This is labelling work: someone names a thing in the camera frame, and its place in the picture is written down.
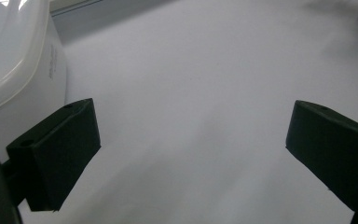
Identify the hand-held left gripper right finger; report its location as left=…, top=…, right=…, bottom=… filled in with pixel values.
left=285, top=100, right=358, bottom=214

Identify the white plastic container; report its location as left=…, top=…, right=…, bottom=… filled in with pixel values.
left=0, top=0, right=68, bottom=164

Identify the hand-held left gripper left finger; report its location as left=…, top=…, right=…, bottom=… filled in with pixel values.
left=6, top=98, right=102, bottom=213

